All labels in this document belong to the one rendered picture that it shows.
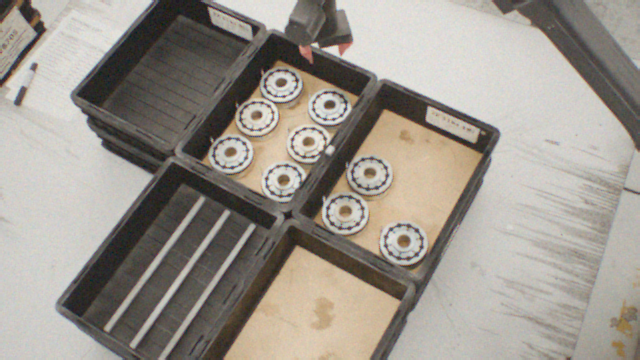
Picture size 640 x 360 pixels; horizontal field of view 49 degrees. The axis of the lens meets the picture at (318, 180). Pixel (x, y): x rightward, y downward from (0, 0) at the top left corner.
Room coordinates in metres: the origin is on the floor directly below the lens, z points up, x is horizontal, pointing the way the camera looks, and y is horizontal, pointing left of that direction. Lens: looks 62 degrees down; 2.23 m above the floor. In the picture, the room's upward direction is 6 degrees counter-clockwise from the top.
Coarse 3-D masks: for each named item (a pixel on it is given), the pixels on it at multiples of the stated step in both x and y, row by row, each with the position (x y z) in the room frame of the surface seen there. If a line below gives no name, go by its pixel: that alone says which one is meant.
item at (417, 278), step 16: (384, 80) 0.91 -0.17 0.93; (368, 96) 0.88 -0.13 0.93; (416, 96) 0.86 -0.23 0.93; (448, 112) 0.81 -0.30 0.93; (352, 128) 0.80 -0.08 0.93; (496, 128) 0.76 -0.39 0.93; (336, 144) 0.76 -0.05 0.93; (496, 144) 0.73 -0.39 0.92; (480, 160) 0.69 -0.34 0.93; (320, 176) 0.69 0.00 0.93; (304, 192) 0.65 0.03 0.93; (464, 192) 0.62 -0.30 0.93; (448, 224) 0.55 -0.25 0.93; (336, 240) 0.54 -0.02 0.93; (368, 256) 0.50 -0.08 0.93; (432, 256) 0.48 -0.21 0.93; (400, 272) 0.46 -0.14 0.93
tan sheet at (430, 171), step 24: (384, 120) 0.87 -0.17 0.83; (408, 120) 0.86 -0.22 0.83; (384, 144) 0.81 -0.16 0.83; (408, 144) 0.80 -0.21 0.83; (432, 144) 0.79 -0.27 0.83; (456, 144) 0.79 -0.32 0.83; (408, 168) 0.74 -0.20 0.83; (432, 168) 0.73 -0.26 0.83; (456, 168) 0.73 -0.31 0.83; (336, 192) 0.70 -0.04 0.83; (408, 192) 0.68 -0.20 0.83; (432, 192) 0.67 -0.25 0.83; (456, 192) 0.67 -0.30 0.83; (384, 216) 0.63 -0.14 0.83; (408, 216) 0.62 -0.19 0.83; (432, 216) 0.61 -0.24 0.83; (360, 240) 0.57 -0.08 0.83; (432, 240) 0.56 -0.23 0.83
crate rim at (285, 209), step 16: (272, 32) 1.08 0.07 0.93; (256, 48) 1.04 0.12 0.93; (240, 64) 1.00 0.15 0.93; (352, 64) 0.97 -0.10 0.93; (208, 112) 0.88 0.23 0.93; (352, 112) 0.84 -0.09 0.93; (192, 128) 0.84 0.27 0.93; (192, 160) 0.76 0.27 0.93; (320, 160) 0.73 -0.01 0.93; (224, 176) 0.71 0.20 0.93; (256, 192) 0.66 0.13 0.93; (288, 208) 0.62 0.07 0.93
